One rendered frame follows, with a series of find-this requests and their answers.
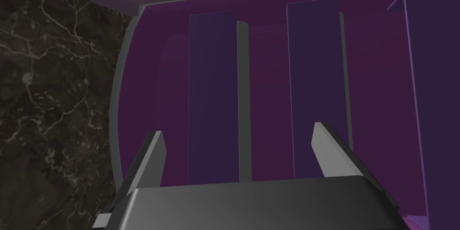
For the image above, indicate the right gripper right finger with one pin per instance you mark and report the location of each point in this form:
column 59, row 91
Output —
column 332, row 158

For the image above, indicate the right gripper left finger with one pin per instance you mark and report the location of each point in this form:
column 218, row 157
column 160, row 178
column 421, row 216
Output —
column 152, row 165

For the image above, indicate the dark purple upright slab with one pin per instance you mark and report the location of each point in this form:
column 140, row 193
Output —
column 214, row 97
column 316, row 79
column 438, row 97

